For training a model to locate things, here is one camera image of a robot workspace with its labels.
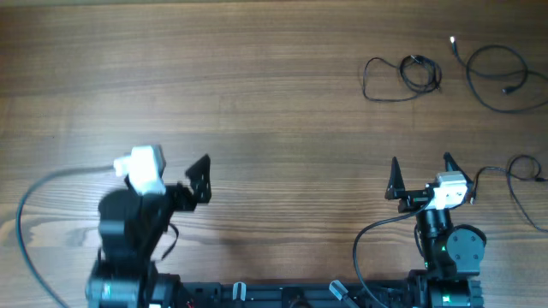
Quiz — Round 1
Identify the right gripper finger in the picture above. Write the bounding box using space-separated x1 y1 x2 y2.
443 152 474 188
384 157 406 200

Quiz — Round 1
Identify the black USB cable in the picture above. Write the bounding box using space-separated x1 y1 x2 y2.
468 154 548 234
361 54 444 104
449 36 548 115

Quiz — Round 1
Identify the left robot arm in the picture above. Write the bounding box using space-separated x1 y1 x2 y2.
85 155 211 307

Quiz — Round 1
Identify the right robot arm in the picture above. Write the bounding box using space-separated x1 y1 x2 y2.
385 153 486 308

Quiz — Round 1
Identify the right camera black cable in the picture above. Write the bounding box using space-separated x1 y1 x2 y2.
352 200 432 308

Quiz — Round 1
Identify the camera black cable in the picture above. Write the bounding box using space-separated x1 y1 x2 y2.
352 200 432 308
15 164 116 308

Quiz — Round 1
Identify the left camera black cable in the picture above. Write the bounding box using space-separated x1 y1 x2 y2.
15 164 116 308

